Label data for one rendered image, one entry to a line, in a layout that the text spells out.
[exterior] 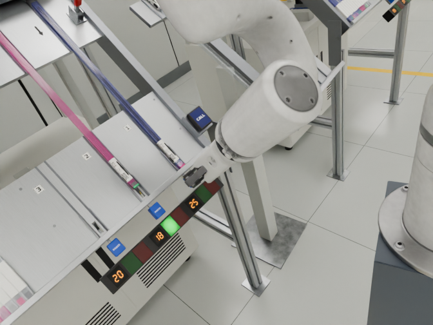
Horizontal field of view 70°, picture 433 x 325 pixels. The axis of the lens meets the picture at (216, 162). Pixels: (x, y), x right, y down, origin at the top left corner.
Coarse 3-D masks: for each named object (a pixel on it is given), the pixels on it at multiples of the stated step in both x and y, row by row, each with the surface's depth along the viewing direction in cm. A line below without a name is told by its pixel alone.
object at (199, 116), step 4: (200, 108) 74; (192, 112) 73; (196, 112) 74; (200, 112) 74; (192, 116) 73; (196, 116) 73; (200, 116) 74; (204, 116) 74; (196, 120) 73; (200, 120) 73; (204, 120) 74; (208, 120) 74; (200, 124) 73; (204, 124) 73
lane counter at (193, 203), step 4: (192, 196) 73; (188, 200) 72; (192, 200) 72; (196, 200) 73; (188, 204) 72; (192, 204) 72; (196, 204) 72; (200, 204) 73; (192, 208) 72; (196, 208) 72
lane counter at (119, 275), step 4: (116, 268) 62; (120, 268) 62; (112, 272) 62; (116, 272) 62; (120, 272) 62; (124, 272) 62; (108, 276) 61; (112, 276) 61; (116, 276) 62; (120, 276) 62; (124, 276) 62; (128, 276) 62; (112, 280) 61; (116, 280) 61; (120, 280) 62; (124, 280) 62; (116, 284) 61; (120, 284) 61
